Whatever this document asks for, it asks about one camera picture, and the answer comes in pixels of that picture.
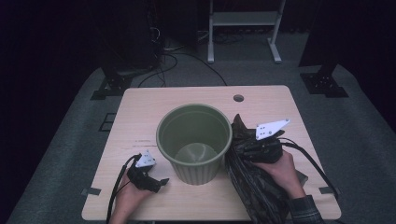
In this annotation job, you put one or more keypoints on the black stand base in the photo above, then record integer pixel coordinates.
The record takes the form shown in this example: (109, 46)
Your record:
(113, 85)
(323, 84)

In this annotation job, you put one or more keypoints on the green plastic trash bin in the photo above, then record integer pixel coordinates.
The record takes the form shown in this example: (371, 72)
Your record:
(196, 174)

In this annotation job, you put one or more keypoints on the black plastic garbage bag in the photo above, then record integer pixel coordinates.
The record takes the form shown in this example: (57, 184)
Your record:
(255, 189)

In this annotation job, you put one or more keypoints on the person's right hand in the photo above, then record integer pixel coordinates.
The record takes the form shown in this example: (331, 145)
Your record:
(285, 174)

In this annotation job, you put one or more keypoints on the person's left hand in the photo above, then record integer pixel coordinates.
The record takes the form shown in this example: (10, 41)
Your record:
(124, 202)

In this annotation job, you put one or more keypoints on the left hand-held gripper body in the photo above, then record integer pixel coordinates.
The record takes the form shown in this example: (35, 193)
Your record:
(141, 179)

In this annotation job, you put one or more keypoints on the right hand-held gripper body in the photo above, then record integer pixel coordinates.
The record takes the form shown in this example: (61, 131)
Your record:
(267, 152)

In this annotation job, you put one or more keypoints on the grey tape piece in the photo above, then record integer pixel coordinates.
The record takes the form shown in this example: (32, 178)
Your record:
(326, 190)
(91, 191)

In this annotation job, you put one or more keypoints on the white metal stand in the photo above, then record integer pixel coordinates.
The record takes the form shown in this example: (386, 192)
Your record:
(244, 18)

